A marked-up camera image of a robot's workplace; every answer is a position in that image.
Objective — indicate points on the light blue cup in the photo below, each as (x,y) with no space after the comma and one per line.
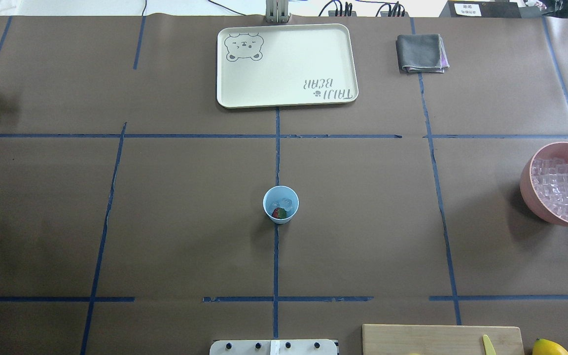
(277,193)

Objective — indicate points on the small strawberry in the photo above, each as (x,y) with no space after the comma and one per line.
(279,213)

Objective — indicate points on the ice cubes pile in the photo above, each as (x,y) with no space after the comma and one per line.
(550,181)

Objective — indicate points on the cream bear tray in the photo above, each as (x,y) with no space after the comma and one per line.
(285,65)

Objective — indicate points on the wooden cutting board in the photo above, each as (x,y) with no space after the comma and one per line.
(379,339)

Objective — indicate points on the grey folded cloth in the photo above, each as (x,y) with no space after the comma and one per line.
(421,53)

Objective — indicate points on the black box white label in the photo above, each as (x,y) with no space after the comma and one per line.
(480,9)

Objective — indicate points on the pink bowl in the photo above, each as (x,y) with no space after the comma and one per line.
(530,196)

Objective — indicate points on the yellow lemon far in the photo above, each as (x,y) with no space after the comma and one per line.
(546,347)

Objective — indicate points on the aluminium frame post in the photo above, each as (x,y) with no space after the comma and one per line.
(277,11)

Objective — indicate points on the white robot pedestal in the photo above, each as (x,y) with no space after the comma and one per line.
(275,347)

